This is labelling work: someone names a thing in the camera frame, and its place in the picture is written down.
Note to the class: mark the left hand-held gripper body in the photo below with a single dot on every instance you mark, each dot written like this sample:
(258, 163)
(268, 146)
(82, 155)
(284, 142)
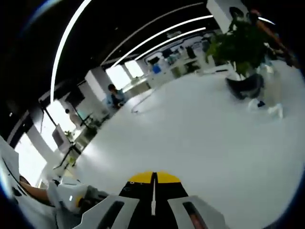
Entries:
(69, 193)

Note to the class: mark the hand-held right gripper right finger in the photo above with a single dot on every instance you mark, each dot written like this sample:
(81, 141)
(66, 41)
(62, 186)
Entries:
(200, 214)

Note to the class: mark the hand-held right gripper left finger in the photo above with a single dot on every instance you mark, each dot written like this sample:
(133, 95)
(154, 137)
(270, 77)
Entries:
(102, 214)

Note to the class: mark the white monitor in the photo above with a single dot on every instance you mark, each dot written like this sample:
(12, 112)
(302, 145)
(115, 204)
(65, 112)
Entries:
(59, 138)

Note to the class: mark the black tripod stand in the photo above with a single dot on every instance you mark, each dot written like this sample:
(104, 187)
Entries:
(51, 117)

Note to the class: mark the ceiling light strips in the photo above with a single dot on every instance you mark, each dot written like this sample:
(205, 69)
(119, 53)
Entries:
(53, 71)

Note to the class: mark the small blue object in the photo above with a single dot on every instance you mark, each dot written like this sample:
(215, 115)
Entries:
(261, 104)

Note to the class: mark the crumpled white tissue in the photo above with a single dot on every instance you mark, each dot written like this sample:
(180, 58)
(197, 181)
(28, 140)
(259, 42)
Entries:
(275, 111)

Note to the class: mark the black curved plant pot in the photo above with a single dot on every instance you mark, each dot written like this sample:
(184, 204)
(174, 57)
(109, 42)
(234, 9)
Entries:
(247, 87)

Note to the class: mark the clear plastic bottle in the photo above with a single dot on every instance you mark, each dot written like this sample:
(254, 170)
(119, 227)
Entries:
(271, 81)

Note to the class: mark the row of office workstations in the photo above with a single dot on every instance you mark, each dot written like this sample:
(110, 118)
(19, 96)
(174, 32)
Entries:
(171, 62)

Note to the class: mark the green potted plant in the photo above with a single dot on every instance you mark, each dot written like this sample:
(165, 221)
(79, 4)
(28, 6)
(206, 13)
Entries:
(240, 43)

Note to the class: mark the ceiling projector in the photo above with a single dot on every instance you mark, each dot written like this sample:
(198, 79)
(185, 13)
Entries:
(175, 34)

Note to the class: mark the white square pillar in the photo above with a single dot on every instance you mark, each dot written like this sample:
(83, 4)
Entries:
(221, 14)

